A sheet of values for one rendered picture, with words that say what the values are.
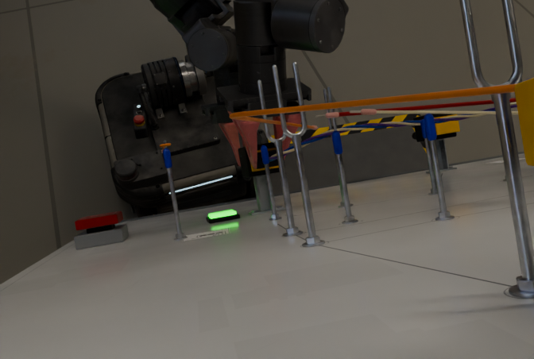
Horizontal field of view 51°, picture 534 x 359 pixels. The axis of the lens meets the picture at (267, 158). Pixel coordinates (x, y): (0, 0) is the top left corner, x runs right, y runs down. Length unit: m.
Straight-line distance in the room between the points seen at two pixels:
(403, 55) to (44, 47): 1.70
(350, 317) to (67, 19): 2.87
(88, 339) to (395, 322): 0.15
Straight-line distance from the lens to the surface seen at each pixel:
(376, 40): 2.80
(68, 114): 2.51
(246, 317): 0.27
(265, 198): 0.75
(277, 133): 0.71
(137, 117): 1.96
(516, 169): 0.25
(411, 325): 0.23
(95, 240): 0.70
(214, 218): 0.72
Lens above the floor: 1.67
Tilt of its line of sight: 49 degrees down
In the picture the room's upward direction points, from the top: straight up
